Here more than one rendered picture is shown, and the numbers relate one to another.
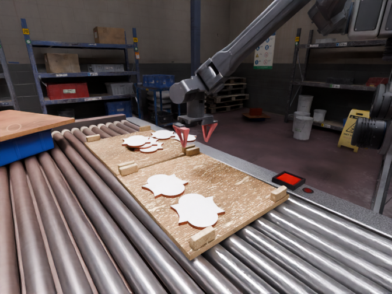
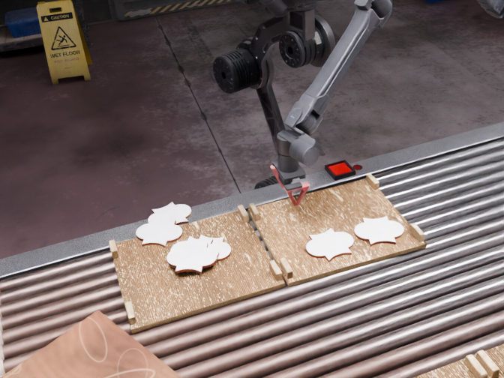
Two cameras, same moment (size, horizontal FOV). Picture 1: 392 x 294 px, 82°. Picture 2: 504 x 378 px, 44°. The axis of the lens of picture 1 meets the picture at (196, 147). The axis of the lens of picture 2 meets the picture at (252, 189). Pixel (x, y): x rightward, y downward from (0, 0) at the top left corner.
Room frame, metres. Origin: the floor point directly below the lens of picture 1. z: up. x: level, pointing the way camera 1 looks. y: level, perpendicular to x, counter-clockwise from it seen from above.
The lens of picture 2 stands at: (0.28, 1.39, 2.09)
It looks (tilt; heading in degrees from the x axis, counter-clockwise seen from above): 35 degrees down; 292
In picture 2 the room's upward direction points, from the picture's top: 5 degrees counter-clockwise
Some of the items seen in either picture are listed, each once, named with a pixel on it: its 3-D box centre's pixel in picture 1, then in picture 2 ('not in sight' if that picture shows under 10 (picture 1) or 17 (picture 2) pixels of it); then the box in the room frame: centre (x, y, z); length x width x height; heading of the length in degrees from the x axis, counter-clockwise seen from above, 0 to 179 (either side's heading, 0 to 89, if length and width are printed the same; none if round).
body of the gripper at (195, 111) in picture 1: (195, 110); (288, 161); (0.73, 0.00, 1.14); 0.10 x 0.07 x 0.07; 128
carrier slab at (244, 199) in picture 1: (196, 186); (332, 226); (0.60, 0.00, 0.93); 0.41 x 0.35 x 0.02; 38
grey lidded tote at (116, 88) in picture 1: (119, 88); not in sight; (4.92, 1.63, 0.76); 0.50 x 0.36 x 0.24; 132
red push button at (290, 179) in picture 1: (288, 180); (340, 170); (0.65, -0.30, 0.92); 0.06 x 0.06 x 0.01; 40
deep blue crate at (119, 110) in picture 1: (118, 108); not in sight; (4.92, 1.71, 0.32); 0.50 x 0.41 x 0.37; 122
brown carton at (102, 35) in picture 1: (109, 37); not in sight; (4.88, 1.69, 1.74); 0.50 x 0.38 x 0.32; 126
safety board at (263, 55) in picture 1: (263, 50); not in sight; (6.28, -1.74, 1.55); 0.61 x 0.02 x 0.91; 36
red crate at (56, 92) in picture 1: (67, 90); not in sight; (4.37, 2.44, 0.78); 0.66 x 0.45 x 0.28; 126
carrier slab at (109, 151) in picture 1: (138, 147); (193, 265); (0.93, 0.26, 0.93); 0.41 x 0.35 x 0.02; 39
